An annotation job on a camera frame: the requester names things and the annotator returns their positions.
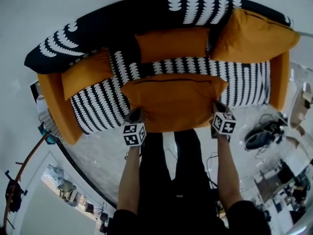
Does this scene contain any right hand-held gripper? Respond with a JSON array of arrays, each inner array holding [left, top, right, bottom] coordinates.
[[210, 100, 237, 140]]

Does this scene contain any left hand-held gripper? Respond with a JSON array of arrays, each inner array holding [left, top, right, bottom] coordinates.
[[122, 106, 147, 147]]

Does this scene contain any large orange cushion with zipper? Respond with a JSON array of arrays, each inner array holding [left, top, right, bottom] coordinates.
[[120, 73, 229, 133]]

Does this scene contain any person's right forearm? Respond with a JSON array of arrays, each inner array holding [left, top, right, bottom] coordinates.
[[216, 133, 244, 214]]

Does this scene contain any person's left forearm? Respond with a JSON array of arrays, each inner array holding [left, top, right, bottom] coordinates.
[[116, 145, 142, 215]]

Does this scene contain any small orange cushion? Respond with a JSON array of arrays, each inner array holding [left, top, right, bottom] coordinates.
[[61, 47, 114, 101]]

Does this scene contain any rectangular orange cushion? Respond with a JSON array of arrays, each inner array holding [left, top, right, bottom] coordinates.
[[134, 27, 211, 64]]

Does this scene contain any curved wooden stand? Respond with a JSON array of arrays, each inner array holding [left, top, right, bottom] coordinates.
[[4, 132, 51, 230]]

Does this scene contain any orange sofa with patterned cover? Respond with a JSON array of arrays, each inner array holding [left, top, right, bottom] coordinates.
[[23, 0, 294, 146]]

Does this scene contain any round white side table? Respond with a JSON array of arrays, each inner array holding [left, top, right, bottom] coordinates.
[[288, 82, 313, 129]]

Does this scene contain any woven basket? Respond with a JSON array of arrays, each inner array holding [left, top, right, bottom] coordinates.
[[36, 94, 64, 139]]

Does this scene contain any person's black shirt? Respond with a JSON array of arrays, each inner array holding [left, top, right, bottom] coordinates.
[[105, 199, 272, 235]]

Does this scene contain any black bag with cables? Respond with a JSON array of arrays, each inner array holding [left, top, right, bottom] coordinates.
[[244, 113, 288, 151]]

